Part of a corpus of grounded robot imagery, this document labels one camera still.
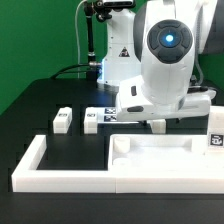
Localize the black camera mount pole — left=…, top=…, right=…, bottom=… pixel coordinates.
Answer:
left=84, top=1, right=98, bottom=81

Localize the white U-shaped frame fence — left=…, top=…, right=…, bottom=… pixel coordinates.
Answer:
left=11, top=134, right=224, bottom=194

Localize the white desk top tray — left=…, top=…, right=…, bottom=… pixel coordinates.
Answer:
left=108, top=134, right=224, bottom=194

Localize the black cable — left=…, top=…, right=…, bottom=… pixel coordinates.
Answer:
left=50, top=63, right=101, bottom=80

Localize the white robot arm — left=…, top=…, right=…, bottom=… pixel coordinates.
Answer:
left=97, top=0, right=224, bottom=122

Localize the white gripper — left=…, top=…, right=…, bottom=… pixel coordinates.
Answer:
left=115, top=76, right=216, bottom=122

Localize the grey cable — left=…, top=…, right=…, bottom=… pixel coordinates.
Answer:
left=74, top=0, right=88, bottom=80

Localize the marker base plate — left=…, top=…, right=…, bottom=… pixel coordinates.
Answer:
left=97, top=107, right=117, bottom=123

